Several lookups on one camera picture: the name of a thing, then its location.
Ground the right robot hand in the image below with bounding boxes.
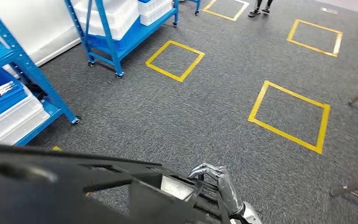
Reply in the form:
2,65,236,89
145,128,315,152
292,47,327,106
187,163,244,217

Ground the black plastic frame part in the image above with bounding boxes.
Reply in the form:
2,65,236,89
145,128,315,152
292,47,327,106
0,142,232,224

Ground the blue metal shelf rack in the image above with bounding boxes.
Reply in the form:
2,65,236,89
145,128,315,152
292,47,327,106
0,0,81,147
64,0,179,79
186,0,202,16

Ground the person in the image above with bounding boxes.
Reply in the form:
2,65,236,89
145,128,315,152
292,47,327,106
248,0,275,18

